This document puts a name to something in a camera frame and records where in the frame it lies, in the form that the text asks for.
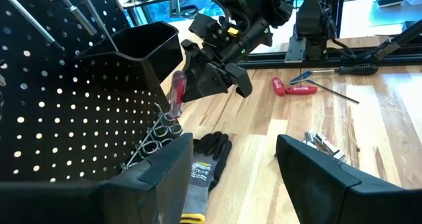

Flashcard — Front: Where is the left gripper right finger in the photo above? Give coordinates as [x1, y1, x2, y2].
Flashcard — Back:
[276, 134, 396, 224]

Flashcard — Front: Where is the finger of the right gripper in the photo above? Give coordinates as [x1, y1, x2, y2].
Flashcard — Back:
[227, 62, 253, 98]
[181, 39, 231, 103]

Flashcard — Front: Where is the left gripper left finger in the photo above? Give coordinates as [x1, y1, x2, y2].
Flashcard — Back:
[98, 133, 194, 224]

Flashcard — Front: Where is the red clear handle screwdriver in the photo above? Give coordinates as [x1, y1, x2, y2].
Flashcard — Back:
[167, 70, 188, 119]

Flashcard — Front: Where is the grey handle screwdriver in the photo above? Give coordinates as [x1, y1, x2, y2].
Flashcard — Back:
[0, 0, 66, 51]

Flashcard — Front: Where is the chrome socket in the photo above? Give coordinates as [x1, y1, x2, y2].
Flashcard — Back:
[331, 150, 347, 162]
[315, 133, 337, 152]
[303, 130, 317, 144]

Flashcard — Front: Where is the grey black work glove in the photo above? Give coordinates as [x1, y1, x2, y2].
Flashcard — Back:
[179, 130, 233, 224]

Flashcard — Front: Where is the black plastic bin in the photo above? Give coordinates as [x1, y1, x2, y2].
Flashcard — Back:
[77, 21, 184, 96]

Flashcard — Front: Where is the black metal pegboard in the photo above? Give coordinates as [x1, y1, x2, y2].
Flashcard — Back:
[0, 0, 184, 185]

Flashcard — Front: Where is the small ring wire rack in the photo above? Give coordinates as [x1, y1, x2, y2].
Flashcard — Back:
[120, 101, 184, 171]

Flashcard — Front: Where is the red T-handle tool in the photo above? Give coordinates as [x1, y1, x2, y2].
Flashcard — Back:
[272, 76, 318, 97]

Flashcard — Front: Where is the black ribbed handle screwdriver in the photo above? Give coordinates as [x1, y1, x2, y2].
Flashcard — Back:
[311, 63, 380, 76]

